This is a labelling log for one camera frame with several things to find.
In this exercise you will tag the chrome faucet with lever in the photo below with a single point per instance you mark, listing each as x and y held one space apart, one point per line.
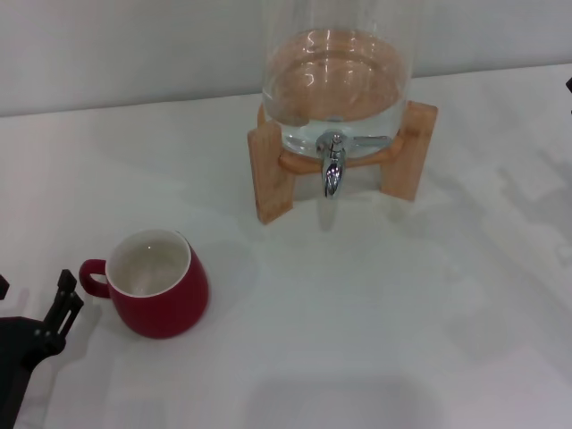
331 172

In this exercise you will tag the red cup with white inside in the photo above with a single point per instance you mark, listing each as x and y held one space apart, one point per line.
174 304

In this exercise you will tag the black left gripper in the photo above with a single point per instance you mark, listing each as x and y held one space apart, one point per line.
15 344

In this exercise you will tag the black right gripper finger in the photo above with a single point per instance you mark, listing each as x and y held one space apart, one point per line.
569 86

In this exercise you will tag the clear glass water dispenser jar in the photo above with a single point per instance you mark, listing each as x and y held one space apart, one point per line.
335 67

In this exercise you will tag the wooden dispenser stand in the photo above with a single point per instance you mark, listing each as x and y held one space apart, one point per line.
272 179

